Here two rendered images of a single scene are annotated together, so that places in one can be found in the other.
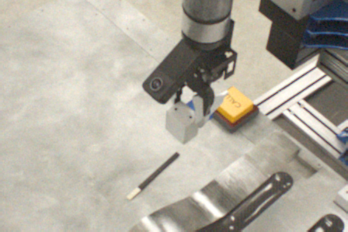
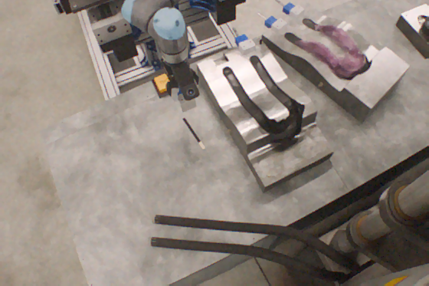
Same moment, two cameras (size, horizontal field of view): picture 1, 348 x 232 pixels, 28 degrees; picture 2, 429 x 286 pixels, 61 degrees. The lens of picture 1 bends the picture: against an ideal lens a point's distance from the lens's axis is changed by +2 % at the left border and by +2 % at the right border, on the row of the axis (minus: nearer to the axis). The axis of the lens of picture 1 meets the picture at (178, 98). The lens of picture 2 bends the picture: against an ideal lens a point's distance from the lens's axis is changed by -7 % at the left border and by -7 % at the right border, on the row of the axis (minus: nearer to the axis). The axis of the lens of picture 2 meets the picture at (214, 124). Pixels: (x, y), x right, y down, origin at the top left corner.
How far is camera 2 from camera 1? 68 cm
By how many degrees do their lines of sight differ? 36
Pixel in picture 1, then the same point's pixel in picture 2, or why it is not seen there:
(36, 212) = (198, 194)
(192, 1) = (178, 45)
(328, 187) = (235, 54)
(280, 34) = (122, 49)
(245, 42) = (50, 94)
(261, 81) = (80, 95)
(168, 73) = (188, 83)
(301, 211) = (244, 68)
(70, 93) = (123, 164)
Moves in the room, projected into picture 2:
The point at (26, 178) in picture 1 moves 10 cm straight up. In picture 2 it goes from (175, 197) to (171, 188)
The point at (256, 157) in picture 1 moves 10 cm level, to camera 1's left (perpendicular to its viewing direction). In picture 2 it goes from (211, 77) to (200, 100)
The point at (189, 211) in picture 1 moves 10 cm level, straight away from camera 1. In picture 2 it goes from (236, 113) to (207, 103)
